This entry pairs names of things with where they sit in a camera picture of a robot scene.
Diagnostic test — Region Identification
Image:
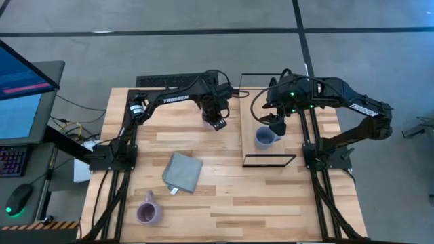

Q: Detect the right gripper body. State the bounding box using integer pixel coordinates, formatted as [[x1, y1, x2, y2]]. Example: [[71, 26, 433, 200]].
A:
[[260, 100, 298, 125]]

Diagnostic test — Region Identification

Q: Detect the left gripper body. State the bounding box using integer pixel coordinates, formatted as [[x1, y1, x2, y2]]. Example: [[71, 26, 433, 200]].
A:
[[202, 96, 229, 120]]

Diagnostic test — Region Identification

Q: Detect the grey-blue faceted mug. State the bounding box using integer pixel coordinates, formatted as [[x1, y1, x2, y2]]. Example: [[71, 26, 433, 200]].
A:
[[254, 125, 282, 151]]

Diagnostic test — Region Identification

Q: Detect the plain purple mug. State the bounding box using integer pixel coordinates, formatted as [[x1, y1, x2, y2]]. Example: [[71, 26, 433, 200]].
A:
[[135, 190, 164, 226]]

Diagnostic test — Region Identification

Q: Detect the grey folded cloth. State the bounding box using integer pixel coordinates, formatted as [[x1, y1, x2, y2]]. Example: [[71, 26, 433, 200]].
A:
[[161, 151, 204, 196]]

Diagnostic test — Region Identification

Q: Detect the black perforated panel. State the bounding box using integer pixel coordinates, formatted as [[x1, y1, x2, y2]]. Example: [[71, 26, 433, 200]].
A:
[[135, 71, 220, 88]]

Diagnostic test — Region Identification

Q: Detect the white box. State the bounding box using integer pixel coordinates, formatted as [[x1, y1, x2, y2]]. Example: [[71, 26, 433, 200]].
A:
[[73, 140, 92, 184]]

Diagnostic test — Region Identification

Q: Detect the black stand beam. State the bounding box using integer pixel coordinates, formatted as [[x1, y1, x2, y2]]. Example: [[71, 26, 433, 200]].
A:
[[43, 125, 94, 163]]

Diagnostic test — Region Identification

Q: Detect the grey side desk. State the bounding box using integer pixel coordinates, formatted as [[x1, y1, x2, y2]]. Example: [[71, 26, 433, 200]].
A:
[[0, 141, 57, 228]]

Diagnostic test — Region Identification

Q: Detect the hazard-striped edge strip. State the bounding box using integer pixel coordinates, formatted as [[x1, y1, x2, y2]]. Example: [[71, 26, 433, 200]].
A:
[[0, 221, 81, 232]]

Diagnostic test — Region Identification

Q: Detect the grey-framed computer screen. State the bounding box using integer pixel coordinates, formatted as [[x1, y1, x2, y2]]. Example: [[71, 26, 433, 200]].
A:
[[0, 60, 66, 146]]

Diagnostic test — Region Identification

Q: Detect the black-framed computer monitor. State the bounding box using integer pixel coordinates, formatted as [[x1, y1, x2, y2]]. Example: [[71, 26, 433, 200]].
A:
[[0, 39, 61, 102]]

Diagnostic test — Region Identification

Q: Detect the backlit black keyboard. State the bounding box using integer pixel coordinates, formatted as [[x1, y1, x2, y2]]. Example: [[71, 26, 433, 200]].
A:
[[0, 144, 28, 178]]

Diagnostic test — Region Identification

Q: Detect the black computer mouse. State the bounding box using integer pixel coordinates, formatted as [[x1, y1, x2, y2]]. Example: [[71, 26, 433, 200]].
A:
[[5, 183, 34, 217]]

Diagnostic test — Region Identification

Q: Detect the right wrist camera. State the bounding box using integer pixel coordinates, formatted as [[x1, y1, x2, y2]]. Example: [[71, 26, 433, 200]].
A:
[[267, 77, 289, 102]]

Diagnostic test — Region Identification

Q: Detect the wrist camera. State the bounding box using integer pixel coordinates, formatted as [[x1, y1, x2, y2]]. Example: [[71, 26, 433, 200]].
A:
[[215, 82, 235, 100], [267, 77, 289, 102]]

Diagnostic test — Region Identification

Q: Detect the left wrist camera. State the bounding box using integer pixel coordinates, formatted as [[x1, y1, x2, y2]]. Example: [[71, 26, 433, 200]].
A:
[[215, 82, 235, 100]]

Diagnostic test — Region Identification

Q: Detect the wooden shelf with black frame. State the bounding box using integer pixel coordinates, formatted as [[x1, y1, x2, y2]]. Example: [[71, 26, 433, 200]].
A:
[[239, 73, 298, 169]]

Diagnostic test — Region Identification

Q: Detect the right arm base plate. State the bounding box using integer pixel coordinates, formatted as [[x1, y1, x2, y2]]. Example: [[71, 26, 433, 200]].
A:
[[302, 142, 353, 171]]

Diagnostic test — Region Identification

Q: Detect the black aluminium table frame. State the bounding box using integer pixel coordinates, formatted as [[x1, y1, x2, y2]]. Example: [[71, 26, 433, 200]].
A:
[[78, 87, 370, 243]]

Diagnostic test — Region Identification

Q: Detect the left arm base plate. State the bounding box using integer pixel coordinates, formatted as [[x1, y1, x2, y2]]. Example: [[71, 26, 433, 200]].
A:
[[88, 144, 138, 172]]

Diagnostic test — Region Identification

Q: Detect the yellow cable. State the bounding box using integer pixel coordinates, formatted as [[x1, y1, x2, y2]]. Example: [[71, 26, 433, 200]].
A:
[[59, 121, 84, 142]]

